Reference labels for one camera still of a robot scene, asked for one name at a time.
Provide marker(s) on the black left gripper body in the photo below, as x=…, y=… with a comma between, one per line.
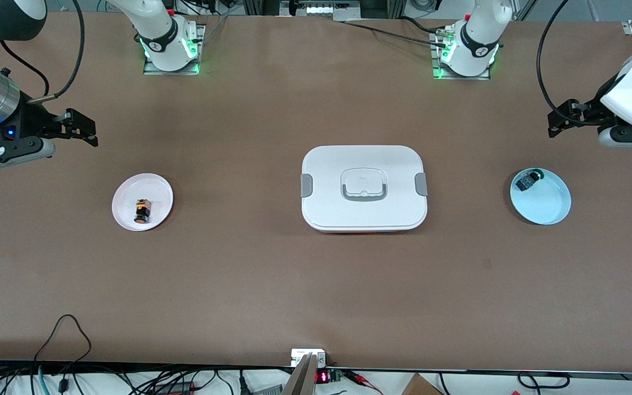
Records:
x=588, y=115

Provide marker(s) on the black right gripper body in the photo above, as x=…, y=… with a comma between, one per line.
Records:
x=29, y=122

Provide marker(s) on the orange black switch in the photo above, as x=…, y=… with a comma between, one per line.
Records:
x=143, y=210

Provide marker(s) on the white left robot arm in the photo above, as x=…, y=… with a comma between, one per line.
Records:
x=475, y=44

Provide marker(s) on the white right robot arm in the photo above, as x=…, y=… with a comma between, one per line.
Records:
x=162, y=38

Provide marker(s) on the grey lunch box clip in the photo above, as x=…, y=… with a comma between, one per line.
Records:
x=421, y=184
x=306, y=185

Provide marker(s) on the white lunch box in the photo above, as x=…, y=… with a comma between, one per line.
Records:
x=365, y=156

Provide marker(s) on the brown cardboard box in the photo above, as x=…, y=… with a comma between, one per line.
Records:
x=420, y=387

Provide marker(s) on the light blue round plate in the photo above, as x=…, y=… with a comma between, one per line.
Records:
x=546, y=206

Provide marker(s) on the pink round plate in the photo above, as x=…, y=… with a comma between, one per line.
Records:
x=154, y=189

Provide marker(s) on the silver metal equipment rack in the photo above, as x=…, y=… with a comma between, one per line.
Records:
x=321, y=10

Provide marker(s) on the black power adapter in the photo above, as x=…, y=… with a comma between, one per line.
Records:
x=176, y=388

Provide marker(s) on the red black clip leads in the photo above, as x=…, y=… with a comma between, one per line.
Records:
x=362, y=379

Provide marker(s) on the red digit display board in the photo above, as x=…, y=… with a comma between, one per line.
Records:
x=322, y=377

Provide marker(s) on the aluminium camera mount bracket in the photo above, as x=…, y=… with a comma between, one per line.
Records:
x=305, y=378

